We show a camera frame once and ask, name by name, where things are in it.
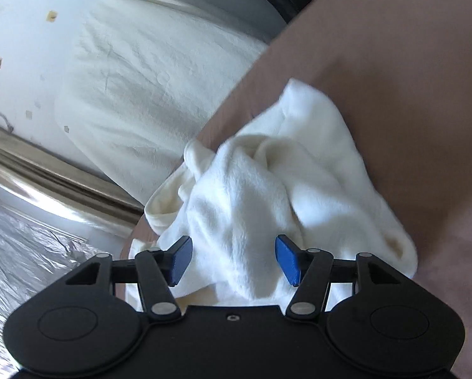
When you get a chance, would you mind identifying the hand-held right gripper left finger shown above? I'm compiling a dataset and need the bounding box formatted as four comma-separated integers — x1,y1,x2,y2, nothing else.
64,235,193,322

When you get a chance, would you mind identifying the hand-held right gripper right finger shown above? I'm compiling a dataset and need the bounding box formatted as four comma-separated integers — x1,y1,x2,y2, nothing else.
275,235,402,320

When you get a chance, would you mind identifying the cream fleece garment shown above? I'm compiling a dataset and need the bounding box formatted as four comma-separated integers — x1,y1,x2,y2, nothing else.
127,78,418,306

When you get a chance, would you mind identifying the large silver foil curtain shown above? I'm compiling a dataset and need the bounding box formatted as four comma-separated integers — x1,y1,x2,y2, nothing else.
0,193,142,379

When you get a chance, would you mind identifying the narrow silver foil curtain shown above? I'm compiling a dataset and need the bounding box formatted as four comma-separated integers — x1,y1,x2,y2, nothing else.
0,146,142,239

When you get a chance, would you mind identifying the white cloth cover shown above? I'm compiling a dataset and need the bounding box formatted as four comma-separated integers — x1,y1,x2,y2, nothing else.
54,0,268,206

